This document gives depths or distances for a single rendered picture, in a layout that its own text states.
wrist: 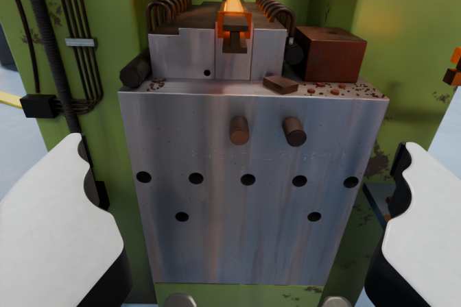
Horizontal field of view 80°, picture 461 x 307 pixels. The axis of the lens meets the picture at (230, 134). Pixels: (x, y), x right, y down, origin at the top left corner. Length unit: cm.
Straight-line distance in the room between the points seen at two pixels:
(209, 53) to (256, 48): 7
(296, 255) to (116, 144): 47
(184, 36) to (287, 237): 40
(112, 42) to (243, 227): 43
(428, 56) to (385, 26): 12
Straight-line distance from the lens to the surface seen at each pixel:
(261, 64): 44
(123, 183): 78
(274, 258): 62
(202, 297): 74
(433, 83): 73
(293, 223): 55
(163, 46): 44
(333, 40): 45
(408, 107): 73
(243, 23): 33
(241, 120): 39
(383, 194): 62
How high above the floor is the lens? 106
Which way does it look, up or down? 30 degrees down
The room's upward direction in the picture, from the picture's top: 2 degrees clockwise
